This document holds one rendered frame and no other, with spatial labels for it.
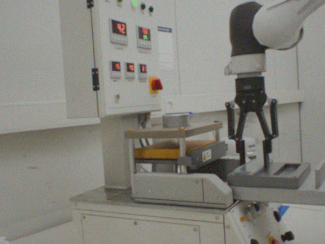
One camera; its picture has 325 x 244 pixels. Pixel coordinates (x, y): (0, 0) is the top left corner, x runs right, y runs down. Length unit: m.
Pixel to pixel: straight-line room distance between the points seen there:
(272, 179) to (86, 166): 0.88
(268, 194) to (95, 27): 0.60
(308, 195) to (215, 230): 0.22
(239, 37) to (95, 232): 0.64
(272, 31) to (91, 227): 0.69
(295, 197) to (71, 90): 0.64
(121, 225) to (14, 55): 0.72
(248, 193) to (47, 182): 0.82
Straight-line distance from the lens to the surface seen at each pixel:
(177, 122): 1.08
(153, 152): 1.04
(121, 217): 1.06
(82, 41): 1.09
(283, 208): 1.59
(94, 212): 1.11
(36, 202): 1.50
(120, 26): 1.14
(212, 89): 2.32
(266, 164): 1.03
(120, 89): 1.10
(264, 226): 1.08
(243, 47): 1.00
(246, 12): 1.02
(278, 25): 0.90
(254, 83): 1.00
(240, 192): 0.96
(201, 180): 0.93
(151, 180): 0.99
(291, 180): 0.93
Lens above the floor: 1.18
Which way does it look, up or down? 3 degrees down
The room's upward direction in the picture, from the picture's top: 4 degrees counter-clockwise
